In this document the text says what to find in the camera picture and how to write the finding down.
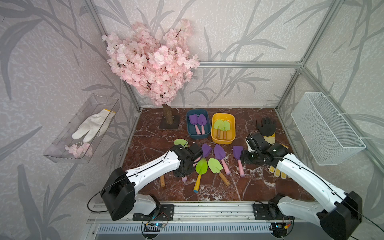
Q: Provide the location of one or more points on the black rubber glove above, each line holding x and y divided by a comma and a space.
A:
267, 128

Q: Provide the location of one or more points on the dark teal storage box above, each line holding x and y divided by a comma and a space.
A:
191, 129

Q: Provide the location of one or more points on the left circuit board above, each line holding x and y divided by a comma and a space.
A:
154, 227

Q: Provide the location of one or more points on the aluminium front rail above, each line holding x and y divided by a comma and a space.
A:
239, 211

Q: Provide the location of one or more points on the pink blossoms in box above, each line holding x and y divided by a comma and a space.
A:
80, 150

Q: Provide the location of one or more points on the green shovel yellow handle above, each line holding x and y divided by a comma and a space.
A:
201, 168

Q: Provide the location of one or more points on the yellow storage box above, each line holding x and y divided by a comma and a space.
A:
231, 134

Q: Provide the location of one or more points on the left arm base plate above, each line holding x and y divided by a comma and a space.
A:
162, 213

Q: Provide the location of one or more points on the purple square shovel pink handle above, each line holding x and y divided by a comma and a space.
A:
206, 151

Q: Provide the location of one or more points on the white wire mesh basket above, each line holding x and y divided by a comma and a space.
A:
328, 135

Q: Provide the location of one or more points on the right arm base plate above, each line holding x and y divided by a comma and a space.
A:
266, 212

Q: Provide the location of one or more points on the circuit board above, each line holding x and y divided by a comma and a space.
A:
154, 227
279, 227

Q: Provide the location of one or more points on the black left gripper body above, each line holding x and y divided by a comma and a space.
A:
182, 172

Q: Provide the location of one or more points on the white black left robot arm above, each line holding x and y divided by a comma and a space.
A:
121, 191

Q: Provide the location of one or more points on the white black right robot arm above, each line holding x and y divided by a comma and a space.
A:
337, 212

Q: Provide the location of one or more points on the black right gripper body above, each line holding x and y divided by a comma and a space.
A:
250, 157

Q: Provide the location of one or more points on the pink artificial blossom tree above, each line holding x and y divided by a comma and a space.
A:
158, 69

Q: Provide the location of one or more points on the purple pointed shovel pink handle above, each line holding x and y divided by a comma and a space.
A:
220, 154

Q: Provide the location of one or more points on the white cotton glove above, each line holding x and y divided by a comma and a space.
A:
94, 126

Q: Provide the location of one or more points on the clear acrylic wall box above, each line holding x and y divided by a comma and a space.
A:
79, 140

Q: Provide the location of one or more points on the yellow dotted work glove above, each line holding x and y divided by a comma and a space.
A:
277, 172

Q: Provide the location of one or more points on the right circuit board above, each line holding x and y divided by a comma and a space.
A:
279, 227

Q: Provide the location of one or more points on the green shovel wooden handle front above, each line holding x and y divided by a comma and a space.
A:
219, 125

